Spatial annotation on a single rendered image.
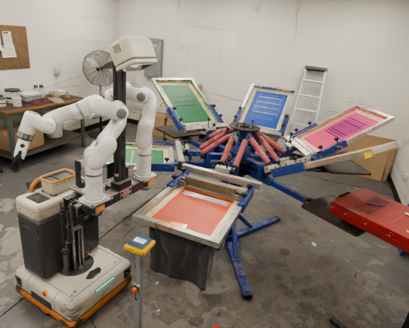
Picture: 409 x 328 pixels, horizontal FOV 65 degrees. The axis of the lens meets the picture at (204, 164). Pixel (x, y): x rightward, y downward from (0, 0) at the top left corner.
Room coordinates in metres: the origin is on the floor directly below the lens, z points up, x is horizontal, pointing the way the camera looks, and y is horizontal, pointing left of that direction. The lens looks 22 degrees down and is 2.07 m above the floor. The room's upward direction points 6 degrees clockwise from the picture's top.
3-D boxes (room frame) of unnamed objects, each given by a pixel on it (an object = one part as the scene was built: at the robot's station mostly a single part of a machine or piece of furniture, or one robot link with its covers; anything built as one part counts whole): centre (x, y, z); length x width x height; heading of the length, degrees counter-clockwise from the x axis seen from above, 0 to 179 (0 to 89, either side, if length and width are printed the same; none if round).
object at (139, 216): (1.99, 0.01, 0.97); 0.79 x 0.58 x 0.04; 160
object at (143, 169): (2.02, 0.42, 1.21); 0.16 x 0.13 x 0.15; 63
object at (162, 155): (2.82, 0.55, 1.05); 1.08 x 0.61 x 0.23; 100
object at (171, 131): (3.49, 0.09, 0.91); 1.34 x 0.40 x 0.08; 40
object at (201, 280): (1.71, 0.11, 0.74); 0.45 x 0.03 x 0.43; 70
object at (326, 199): (2.47, -0.78, 0.91); 1.34 x 0.40 x 0.08; 40
